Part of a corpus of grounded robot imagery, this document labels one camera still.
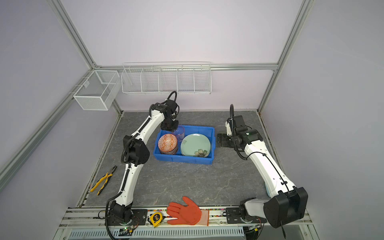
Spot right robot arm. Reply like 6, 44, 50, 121
220, 105, 309, 228

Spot yellow tape measure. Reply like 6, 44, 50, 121
149, 211, 163, 228

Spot yellow handled pliers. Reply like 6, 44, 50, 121
90, 166, 118, 196

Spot mint green flower plate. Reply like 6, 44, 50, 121
181, 134, 211, 158

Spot white vented rail cover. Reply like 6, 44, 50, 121
67, 226, 245, 240

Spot purple striped bowl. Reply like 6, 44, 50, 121
160, 148, 178, 155

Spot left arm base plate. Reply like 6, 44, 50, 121
106, 209, 148, 226

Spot pink transparent cup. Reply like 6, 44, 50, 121
173, 125, 185, 142

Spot red rubber glove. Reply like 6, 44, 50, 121
166, 196, 210, 226

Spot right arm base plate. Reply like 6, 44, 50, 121
223, 208, 268, 224

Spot aluminium frame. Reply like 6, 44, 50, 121
1, 1, 302, 240

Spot white wire wall rack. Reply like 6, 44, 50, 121
121, 62, 212, 95

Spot white mesh basket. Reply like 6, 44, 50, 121
74, 70, 121, 111

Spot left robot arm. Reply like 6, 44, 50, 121
105, 91, 180, 226

